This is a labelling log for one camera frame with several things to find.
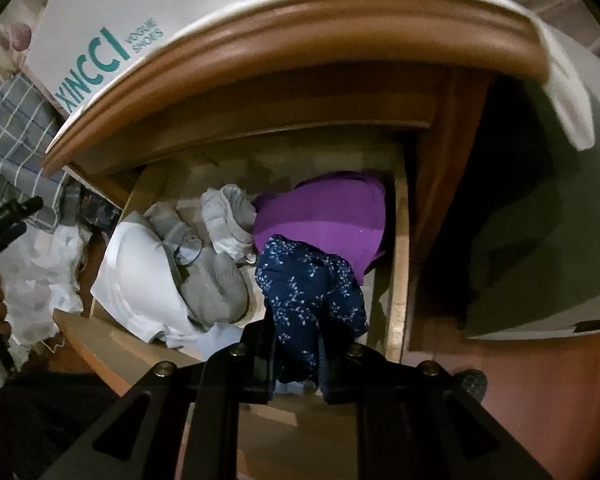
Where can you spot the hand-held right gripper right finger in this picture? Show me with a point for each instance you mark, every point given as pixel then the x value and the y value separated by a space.
pixel 337 375

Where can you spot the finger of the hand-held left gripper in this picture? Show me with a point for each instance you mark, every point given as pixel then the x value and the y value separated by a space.
pixel 2 240
pixel 15 212

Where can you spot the white bra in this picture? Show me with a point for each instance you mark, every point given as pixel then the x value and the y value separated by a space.
pixel 130 270

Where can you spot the white nightstand cover sheet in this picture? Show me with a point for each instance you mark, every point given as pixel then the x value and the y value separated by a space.
pixel 570 100

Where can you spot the white sheer leaf-print fabric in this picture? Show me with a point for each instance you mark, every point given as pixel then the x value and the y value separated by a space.
pixel 40 280

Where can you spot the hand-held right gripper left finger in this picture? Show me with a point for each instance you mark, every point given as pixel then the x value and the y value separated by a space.
pixel 257 370

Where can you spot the wooden nightstand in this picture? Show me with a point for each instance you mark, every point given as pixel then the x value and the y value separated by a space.
pixel 280 60

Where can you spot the wooden drawer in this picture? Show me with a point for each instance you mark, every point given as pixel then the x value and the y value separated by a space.
pixel 397 260

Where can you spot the white patterned rolled cloth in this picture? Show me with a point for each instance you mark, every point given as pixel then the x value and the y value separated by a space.
pixel 225 220

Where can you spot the person's dark clothing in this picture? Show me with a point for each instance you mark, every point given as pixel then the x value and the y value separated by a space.
pixel 40 425

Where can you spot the dark patterned footwear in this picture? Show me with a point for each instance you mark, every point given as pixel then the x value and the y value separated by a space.
pixel 472 384

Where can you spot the grey sock pair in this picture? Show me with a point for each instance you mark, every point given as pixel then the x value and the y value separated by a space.
pixel 215 285

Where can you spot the navy floral underwear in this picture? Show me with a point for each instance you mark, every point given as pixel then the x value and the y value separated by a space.
pixel 300 280

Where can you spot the dark blue packet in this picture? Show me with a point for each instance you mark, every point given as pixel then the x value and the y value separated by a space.
pixel 95 207

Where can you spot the purple bra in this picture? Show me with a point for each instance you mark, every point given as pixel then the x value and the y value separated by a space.
pixel 325 215

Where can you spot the large grey box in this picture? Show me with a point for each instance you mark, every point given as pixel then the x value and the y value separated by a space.
pixel 555 210

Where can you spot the grey plaid cloth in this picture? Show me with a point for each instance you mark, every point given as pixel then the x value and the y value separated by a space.
pixel 15 130

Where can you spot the white shoe box teal print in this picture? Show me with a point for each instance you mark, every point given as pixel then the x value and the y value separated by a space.
pixel 130 0

